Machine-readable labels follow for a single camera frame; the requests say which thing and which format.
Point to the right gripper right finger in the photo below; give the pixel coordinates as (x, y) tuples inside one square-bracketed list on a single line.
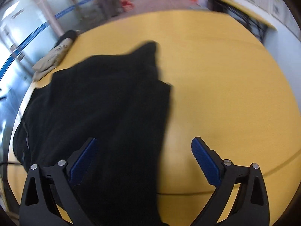
[(251, 206)]

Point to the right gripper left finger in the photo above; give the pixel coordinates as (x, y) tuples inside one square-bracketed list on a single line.
[(47, 198)]

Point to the black fleece jacket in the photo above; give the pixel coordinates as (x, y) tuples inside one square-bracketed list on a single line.
[(121, 103)]

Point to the beige folded garment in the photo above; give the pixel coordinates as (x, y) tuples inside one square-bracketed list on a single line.
[(52, 60)]

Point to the long side table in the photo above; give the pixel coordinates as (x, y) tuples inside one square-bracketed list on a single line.
[(252, 21)]

